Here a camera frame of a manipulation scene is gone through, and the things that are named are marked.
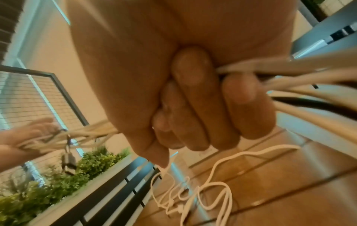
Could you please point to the dark slatted blind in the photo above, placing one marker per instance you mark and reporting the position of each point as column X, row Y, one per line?
column 8, row 22

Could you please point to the person's left hand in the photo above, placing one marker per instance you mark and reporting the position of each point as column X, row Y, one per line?
column 16, row 143

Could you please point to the person's right hand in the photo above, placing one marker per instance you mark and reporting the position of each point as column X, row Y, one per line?
column 167, row 44

